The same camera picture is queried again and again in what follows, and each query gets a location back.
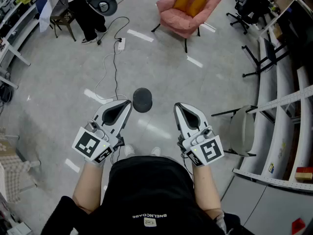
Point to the red block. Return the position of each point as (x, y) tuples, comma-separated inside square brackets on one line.
[(298, 226)]

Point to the person's right forearm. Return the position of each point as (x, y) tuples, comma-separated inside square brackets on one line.
[(206, 190)]

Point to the white shelf unit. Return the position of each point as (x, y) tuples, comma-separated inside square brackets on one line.
[(24, 21)]

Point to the person's left white shoe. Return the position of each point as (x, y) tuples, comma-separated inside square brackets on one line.
[(129, 150)]

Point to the grey folding chair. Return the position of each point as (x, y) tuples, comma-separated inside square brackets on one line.
[(240, 131)]

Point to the person's white shoe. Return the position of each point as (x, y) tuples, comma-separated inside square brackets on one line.
[(129, 150), (156, 152)]

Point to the black metal stand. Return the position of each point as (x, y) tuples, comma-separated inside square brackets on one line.
[(271, 50)]

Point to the person's right white shoe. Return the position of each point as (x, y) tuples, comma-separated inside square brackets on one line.
[(156, 152)]

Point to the black mesh waste bin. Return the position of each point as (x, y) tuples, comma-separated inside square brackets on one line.
[(142, 100)]

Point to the wooden box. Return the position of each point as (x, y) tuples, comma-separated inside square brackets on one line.
[(304, 174)]

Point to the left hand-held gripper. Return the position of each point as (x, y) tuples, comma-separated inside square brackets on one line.
[(88, 143)]

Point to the white power strip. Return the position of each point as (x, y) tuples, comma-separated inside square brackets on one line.
[(121, 44)]

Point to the person's left forearm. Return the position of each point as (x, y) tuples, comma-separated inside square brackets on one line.
[(88, 187)]

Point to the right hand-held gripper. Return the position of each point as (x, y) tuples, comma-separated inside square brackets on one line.
[(207, 150)]

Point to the white perforated rack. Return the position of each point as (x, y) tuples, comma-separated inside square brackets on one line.
[(281, 136)]

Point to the white cloth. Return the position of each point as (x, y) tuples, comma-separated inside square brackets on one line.
[(45, 17)]

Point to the black office chair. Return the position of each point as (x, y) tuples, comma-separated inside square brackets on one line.
[(252, 8)]

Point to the blue chair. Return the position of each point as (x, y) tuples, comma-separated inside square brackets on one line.
[(41, 2)]

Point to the checkered cloth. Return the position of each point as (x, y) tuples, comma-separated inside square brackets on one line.
[(12, 165)]

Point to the pink armchair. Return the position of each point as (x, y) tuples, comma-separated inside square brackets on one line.
[(181, 21)]

